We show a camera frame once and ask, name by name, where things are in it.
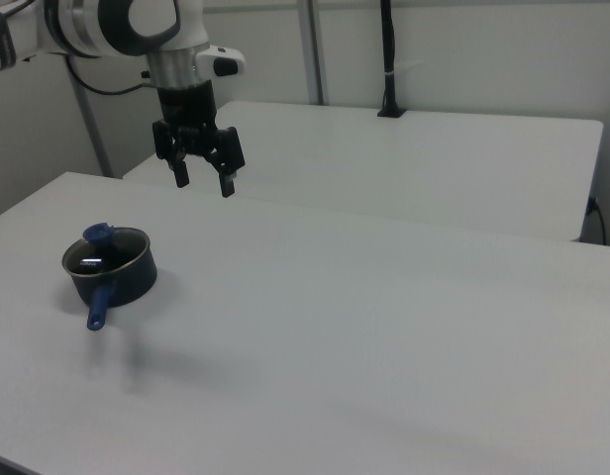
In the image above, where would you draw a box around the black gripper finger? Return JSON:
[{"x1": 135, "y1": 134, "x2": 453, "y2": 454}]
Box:
[
  {"x1": 207, "y1": 126, "x2": 248, "y2": 200},
  {"x1": 152, "y1": 120, "x2": 190, "y2": 189}
]

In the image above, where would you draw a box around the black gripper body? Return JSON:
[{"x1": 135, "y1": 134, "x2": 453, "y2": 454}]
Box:
[{"x1": 157, "y1": 81, "x2": 223, "y2": 159}]

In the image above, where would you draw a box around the glass lid with blue knob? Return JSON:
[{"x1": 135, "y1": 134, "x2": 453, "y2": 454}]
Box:
[{"x1": 62, "y1": 222, "x2": 149, "y2": 277}]

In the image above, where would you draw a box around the white side table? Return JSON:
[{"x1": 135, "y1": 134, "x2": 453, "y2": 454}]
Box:
[{"x1": 122, "y1": 100, "x2": 605, "y2": 244}]

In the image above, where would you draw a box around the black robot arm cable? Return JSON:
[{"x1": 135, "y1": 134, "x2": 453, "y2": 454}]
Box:
[{"x1": 63, "y1": 52, "x2": 160, "y2": 96}]

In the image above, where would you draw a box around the slanted grey frame post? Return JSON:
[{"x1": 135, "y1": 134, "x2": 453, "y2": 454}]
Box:
[{"x1": 72, "y1": 61, "x2": 114, "y2": 178}]

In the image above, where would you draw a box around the dark saucepan with blue handle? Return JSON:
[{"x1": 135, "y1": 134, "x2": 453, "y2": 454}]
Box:
[{"x1": 61, "y1": 226, "x2": 159, "y2": 333}]

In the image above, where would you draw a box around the grey metal frame post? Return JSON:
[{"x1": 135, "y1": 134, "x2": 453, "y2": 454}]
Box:
[{"x1": 296, "y1": 0, "x2": 332, "y2": 107}]

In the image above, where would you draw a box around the black clamped camera pole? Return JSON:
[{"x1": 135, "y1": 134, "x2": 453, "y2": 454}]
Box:
[{"x1": 376, "y1": 0, "x2": 408, "y2": 119}]

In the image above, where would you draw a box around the black cable behind table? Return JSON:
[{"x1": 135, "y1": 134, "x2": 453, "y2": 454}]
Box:
[{"x1": 593, "y1": 199, "x2": 609, "y2": 245}]

